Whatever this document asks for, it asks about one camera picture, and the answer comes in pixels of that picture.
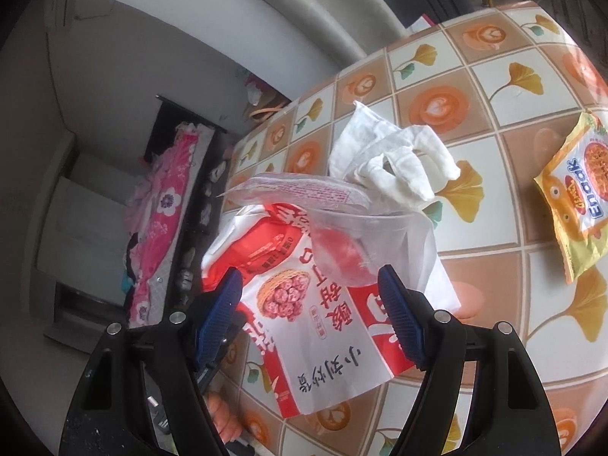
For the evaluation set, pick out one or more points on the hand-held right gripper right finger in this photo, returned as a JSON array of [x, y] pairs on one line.
[[401, 318]]

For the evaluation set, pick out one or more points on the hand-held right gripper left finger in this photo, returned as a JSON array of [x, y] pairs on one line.
[[218, 318]]

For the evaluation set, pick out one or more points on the red and white snack bag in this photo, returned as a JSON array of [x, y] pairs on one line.
[[308, 351]]

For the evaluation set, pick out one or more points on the clear plastic cup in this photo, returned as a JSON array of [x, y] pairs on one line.
[[342, 232]]

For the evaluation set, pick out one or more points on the white wet wipe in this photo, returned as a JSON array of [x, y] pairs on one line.
[[370, 152]]

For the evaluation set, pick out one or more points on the person's left hand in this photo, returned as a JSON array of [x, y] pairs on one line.
[[225, 420]]

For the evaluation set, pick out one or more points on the clear plastic bag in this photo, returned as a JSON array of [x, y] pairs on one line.
[[439, 266]]

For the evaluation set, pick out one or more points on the pink floral bedding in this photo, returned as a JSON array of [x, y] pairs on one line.
[[161, 228]]

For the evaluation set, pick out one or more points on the floral checkered tablecloth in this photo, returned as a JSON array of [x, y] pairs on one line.
[[498, 247]]

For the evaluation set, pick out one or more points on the white cabinet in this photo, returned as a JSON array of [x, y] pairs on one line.
[[80, 228]]

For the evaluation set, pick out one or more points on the tan handbag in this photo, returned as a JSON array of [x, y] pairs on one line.
[[268, 111]]

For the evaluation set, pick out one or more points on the yellow snack packet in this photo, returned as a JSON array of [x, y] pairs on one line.
[[579, 199]]

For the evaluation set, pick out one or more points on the white paper sheet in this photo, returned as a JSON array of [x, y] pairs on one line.
[[425, 23]]

